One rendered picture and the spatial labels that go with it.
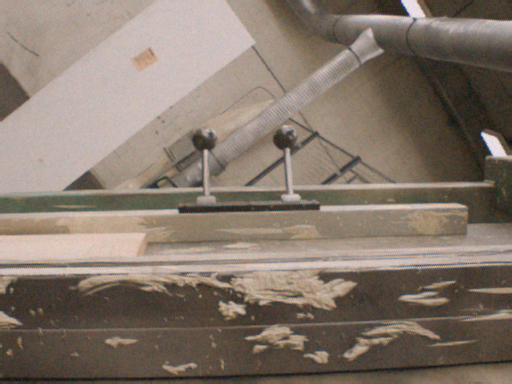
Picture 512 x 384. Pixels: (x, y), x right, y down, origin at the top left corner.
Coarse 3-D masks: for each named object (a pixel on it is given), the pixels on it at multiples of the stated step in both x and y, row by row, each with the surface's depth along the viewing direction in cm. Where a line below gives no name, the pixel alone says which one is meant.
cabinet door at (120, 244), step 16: (0, 240) 92; (16, 240) 92; (32, 240) 92; (48, 240) 91; (64, 240) 91; (80, 240) 91; (96, 240) 91; (112, 240) 90; (128, 240) 90; (144, 240) 93; (0, 256) 82; (16, 256) 82; (32, 256) 82; (48, 256) 81; (64, 256) 81; (80, 256) 81; (112, 256) 80
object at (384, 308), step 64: (128, 256) 50; (192, 256) 49; (256, 256) 49; (320, 256) 49; (384, 256) 49; (448, 256) 49; (0, 320) 45; (64, 320) 45; (128, 320) 45; (192, 320) 45; (256, 320) 45; (320, 320) 45; (384, 320) 45; (448, 320) 45
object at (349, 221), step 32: (0, 224) 99; (32, 224) 99; (64, 224) 99; (96, 224) 99; (128, 224) 99; (160, 224) 99; (192, 224) 99; (224, 224) 100; (256, 224) 100; (288, 224) 100; (320, 224) 100; (352, 224) 100; (384, 224) 100; (416, 224) 100; (448, 224) 100
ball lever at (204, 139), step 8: (200, 128) 105; (208, 128) 105; (200, 136) 104; (208, 136) 104; (216, 136) 105; (200, 144) 104; (208, 144) 104; (208, 168) 104; (208, 176) 103; (208, 184) 103; (208, 192) 102; (200, 200) 101; (208, 200) 101
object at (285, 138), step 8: (280, 128) 105; (288, 128) 105; (280, 136) 104; (288, 136) 104; (296, 136) 105; (280, 144) 105; (288, 144) 104; (296, 144) 105; (288, 152) 105; (288, 160) 104; (288, 168) 103; (288, 176) 103; (288, 184) 102; (288, 192) 102; (280, 200) 102; (288, 200) 101; (296, 200) 101
